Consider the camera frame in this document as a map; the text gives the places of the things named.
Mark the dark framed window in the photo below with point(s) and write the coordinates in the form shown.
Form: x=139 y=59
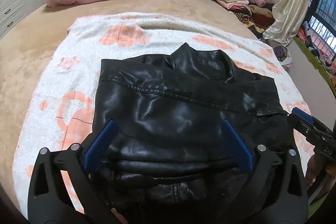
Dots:
x=317 y=38

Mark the pile of folded clothes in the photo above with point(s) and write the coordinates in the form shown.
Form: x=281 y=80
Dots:
x=256 y=15

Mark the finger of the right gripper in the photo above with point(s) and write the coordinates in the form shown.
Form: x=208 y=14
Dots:
x=301 y=121

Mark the black leather jacket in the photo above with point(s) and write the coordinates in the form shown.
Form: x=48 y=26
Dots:
x=169 y=162

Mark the white and orange blanket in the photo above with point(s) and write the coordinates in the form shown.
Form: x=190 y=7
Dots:
x=62 y=106

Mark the tan bed cover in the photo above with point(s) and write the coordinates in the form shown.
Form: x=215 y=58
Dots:
x=27 y=48

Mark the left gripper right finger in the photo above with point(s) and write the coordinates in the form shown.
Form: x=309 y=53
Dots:
x=237 y=148

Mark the person's right hand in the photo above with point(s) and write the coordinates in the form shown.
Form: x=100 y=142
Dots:
x=312 y=168

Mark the bag of clothes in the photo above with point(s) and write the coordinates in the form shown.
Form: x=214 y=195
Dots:
x=282 y=53

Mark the cream satin curtain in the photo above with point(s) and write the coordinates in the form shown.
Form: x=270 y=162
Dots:
x=288 y=17

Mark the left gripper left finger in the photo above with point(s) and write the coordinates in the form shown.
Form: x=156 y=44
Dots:
x=95 y=146

